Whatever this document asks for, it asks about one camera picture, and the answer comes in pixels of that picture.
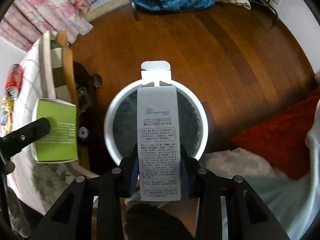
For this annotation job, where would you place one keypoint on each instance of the white round trash bin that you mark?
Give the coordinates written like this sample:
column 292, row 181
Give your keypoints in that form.
column 120, row 126

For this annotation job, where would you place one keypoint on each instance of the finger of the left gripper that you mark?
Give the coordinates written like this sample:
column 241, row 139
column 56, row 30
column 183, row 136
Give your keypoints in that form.
column 14, row 142

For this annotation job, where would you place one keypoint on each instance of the red soda can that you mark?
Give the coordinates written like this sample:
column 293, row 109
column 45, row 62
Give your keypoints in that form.
column 14, row 82

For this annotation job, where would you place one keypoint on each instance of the pink floral curtain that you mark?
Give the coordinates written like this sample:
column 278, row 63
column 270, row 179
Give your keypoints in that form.
column 27, row 20

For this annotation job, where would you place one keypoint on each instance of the red blanket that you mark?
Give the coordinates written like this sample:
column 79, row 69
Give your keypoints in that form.
column 281, row 139

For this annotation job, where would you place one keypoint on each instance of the light blue trouser leg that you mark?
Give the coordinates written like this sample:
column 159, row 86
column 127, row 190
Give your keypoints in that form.
column 295, row 204

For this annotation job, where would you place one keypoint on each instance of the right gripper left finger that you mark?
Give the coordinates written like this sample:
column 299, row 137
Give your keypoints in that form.
column 70, row 217

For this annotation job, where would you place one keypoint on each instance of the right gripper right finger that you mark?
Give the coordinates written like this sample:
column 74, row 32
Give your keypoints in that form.
column 248, row 217

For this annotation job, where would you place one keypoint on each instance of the green cardboard box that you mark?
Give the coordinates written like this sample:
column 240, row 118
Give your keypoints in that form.
column 59, row 145

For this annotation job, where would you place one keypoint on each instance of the dark wooden table frame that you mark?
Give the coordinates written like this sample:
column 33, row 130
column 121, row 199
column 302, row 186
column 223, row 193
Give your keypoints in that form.
column 92, row 149

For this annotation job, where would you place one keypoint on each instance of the white patterned tablecloth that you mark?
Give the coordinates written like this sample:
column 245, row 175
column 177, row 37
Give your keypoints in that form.
column 47, row 74

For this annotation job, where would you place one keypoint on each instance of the silver cosmetic box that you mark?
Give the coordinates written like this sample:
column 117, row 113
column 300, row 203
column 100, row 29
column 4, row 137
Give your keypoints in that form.
column 158, row 134

